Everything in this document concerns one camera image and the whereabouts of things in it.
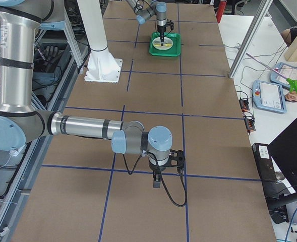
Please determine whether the yellow plastic spoon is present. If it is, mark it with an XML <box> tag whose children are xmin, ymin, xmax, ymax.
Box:
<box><xmin>153</xmin><ymin>43</ymin><xmax>172</xmax><ymax>47</ymax></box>

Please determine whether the person's hand on table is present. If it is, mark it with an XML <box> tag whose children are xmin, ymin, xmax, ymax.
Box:
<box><xmin>285</xmin><ymin>92</ymin><xmax>297</xmax><ymax>102</ymax></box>

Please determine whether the white round plate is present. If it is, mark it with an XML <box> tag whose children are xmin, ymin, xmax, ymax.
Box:
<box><xmin>152</xmin><ymin>37</ymin><xmax>173</xmax><ymax>51</ymax></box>

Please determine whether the green plastic tray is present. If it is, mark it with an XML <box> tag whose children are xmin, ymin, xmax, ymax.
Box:
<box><xmin>149</xmin><ymin>32</ymin><xmax>181</xmax><ymax>57</ymax></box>

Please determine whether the red cylinder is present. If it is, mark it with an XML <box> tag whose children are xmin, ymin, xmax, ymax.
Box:
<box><xmin>216</xmin><ymin>0</ymin><xmax>227</xmax><ymax>23</ymax></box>

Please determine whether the far orange black adapter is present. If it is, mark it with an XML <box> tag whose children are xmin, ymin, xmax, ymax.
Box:
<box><xmin>237</xmin><ymin>91</ymin><xmax>250</xmax><ymax>111</ymax></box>

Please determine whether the orange black adapter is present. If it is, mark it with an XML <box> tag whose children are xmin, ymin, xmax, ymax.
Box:
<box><xmin>237</xmin><ymin>91</ymin><xmax>250</xmax><ymax>111</ymax></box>
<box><xmin>243</xmin><ymin>111</ymin><xmax>256</xmax><ymax>133</ymax></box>

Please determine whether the near orange black adapter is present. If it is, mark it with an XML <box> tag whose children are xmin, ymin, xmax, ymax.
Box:
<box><xmin>243</xmin><ymin>111</ymin><xmax>256</xmax><ymax>133</ymax></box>

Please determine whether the black mini computer box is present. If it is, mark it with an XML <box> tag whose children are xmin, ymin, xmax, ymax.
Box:
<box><xmin>252</xmin><ymin>143</ymin><xmax>280</xmax><ymax>183</ymax></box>

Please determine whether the near teach pendant tablet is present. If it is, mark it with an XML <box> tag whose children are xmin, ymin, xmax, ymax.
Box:
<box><xmin>252</xmin><ymin>80</ymin><xmax>287</xmax><ymax>113</ymax></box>

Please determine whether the teach pendant tablet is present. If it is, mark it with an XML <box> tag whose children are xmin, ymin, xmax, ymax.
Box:
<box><xmin>252</xmin><ymin>80</ymin><xmax>287</xmax><ymax>113</ymax></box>
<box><xmin>270</xmin><ymin>62</ymin><xmax>297</xmax><ymax>89</ymax></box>

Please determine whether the far teach pendant tablet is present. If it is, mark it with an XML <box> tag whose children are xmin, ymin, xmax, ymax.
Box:
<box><xmin>270</xmin><ymin>62</ymin><xmax>297</xmax><ymax>89</ymax></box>

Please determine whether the black computer monitor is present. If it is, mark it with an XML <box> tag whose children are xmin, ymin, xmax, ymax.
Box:
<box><xmin>269</xmin><ymin>118</ymin><xmax>297</xmax><ymax>192</ymax></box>

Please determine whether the green plastic grabber tool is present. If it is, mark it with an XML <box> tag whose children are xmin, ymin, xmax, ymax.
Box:
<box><xmin>246</xmin><ymin>53</ymin><xmax>297</xmax><ymax>93</ymax></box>

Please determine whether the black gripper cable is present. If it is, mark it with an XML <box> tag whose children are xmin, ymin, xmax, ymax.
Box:
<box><xmin>122</xmin><ymin>152</ymin><xmax>188</xmax><ymax>208</ymax></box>

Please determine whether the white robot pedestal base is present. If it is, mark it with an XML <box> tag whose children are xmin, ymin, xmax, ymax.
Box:
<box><xmin>77</xmin><ymin>0</ymin><xmax>123</xmax><ymax>83</ymax></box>

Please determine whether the aluminium frame post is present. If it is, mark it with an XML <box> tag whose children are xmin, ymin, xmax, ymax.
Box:
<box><xmin>228</xmin><ymin>0</ymin><xmax>273</xmax><ymax>78</ymax></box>

